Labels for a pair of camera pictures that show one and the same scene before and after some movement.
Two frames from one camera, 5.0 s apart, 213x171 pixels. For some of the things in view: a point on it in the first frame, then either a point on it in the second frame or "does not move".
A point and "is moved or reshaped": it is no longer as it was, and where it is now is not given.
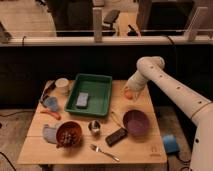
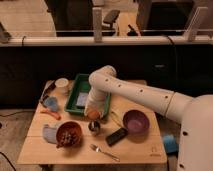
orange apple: [128, 95] is moved or reshaped
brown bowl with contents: [68, 133] does not move
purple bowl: [136, 123] does not move
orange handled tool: [57, 116] does not move
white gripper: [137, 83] to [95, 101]
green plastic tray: [99, 89] does not move
